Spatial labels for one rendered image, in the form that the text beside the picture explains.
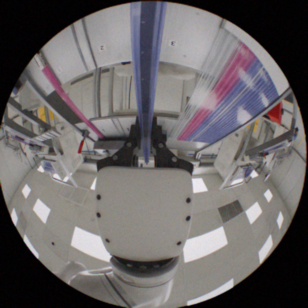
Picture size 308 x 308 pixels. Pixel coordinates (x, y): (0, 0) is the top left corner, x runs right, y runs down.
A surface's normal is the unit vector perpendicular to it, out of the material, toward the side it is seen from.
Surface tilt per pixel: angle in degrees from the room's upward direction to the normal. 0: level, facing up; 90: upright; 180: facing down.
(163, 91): 90
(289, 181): 90
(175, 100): 90
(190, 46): 46
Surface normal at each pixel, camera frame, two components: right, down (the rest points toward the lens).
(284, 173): -1.00, -0.03
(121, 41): -0.02, 0.97
